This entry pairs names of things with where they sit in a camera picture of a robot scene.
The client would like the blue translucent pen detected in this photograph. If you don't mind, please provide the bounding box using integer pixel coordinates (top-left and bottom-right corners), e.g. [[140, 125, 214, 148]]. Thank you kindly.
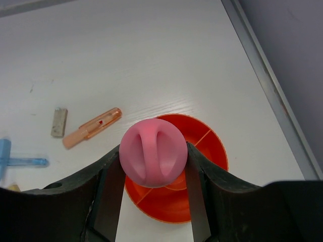
[[1, 139, 49, 179]]

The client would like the orange round divided container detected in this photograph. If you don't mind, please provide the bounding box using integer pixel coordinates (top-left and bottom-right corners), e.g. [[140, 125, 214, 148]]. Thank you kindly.
[[125, 114, 228, 223]]

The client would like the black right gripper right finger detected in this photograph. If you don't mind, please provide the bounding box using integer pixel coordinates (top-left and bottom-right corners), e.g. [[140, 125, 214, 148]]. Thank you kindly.
[[185, 144, 322, 241]]

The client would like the grey eraser block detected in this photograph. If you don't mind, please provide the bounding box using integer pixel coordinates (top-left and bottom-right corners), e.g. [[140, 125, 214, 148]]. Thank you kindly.
[[51, 108, 68, 138]]

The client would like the orange translucent pen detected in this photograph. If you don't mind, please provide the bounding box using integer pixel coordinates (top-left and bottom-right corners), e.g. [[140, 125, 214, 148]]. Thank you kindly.
[[63, 107, 122, 149]]

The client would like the pink round eraser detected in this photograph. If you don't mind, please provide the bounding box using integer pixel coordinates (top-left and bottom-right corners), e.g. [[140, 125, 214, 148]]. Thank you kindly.
[[119, 118, 188, 188]]

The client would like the small yellow eraser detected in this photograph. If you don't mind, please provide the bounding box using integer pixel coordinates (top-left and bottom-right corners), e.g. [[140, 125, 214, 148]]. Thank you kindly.
[[7, 184, 21, 192]]

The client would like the aluminium table edge rail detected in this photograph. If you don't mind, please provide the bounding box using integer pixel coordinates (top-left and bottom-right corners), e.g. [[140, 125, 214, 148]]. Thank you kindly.
[[222, 1, 322, 180]]

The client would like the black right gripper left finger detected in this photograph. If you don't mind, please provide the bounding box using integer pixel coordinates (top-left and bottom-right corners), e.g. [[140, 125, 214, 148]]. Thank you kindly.
[[1, 148, 125, 241]]

